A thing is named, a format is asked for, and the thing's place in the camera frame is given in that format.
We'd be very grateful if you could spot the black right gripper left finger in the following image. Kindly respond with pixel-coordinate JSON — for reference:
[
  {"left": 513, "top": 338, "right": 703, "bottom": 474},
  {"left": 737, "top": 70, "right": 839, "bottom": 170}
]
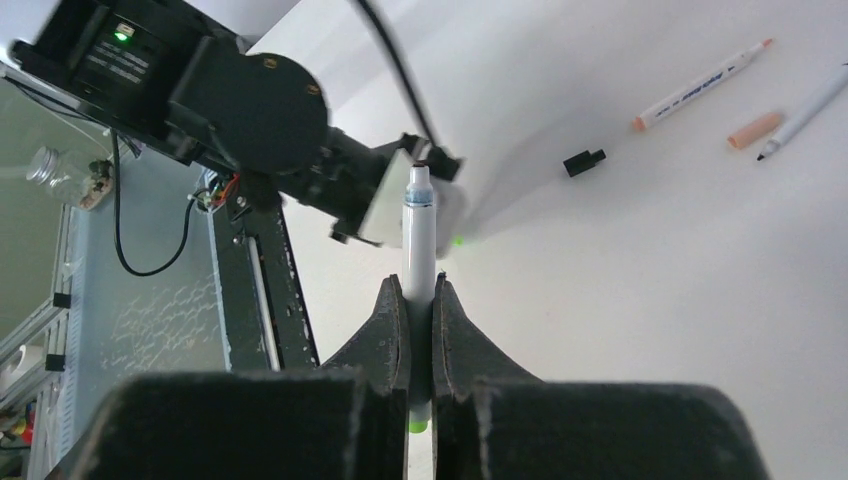
[{"left": 50, "top": 276, "right": 410, "bottom": 479}]

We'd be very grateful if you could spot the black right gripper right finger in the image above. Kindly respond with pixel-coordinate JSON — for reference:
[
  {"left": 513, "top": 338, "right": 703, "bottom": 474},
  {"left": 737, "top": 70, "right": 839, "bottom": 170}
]
[{"left": 432, "top": 275, "right": 769, "bottom": 479}]

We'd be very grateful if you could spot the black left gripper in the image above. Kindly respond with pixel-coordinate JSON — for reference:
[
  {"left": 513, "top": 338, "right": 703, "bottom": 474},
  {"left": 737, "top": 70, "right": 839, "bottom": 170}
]
[{"left": 278, "top": 129, "right": 424, "bottom": 246}]

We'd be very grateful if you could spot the white pen green end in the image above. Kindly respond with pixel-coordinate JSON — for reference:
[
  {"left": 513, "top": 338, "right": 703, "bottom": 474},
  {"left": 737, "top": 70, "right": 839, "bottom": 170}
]
[{"left": 401, "top": 164, "right": 436, "bottom": 434}]

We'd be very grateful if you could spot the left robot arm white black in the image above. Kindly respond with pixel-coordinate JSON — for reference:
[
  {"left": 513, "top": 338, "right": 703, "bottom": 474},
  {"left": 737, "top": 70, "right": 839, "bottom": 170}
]
[{"left": 1, "top": 1, "right": 404, "bottom": 247}]

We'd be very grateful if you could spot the black pen cap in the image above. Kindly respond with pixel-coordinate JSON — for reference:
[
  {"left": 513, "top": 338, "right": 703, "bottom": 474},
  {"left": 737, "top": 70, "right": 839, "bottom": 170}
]
[{"left": 563, "top": 149, "right": 606, "bottom": 178}]

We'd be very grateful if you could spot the white pen orange tip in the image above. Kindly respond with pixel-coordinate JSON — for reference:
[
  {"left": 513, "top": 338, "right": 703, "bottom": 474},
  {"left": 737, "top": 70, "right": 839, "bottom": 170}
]
[{"left": 631, "top": 38, "right": 774, "bottom": 132}]

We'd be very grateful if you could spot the peach pen cap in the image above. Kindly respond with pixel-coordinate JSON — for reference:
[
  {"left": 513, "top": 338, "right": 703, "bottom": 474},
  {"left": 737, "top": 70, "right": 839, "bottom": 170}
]
[{"left": 727, "top": 112, "right": 784, "bottom": 150}]

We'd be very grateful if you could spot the glass jar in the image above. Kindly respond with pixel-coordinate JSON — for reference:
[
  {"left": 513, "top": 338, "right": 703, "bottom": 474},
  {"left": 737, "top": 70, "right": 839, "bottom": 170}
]
[{"left": 26, "top": 147, "right": 113, "bottom": 211}]

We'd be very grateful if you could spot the left black camera cable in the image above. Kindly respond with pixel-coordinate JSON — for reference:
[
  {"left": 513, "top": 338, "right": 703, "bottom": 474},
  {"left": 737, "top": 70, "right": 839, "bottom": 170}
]
[{"left": 354, "top": 0, "right": 442, "bottom": 150}]

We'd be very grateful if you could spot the aluminium frame profile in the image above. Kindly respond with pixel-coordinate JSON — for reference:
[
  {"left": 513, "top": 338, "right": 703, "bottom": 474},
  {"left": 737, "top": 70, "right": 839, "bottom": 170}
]
[{"left": 1, "top": 206, "right": 74, "bottom": 412}]

